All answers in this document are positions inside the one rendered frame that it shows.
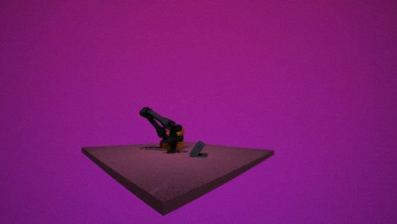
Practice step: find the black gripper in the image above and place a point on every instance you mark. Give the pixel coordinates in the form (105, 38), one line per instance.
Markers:
(171, 142)

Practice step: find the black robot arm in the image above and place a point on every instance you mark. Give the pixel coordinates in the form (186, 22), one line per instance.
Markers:
(151, 116)

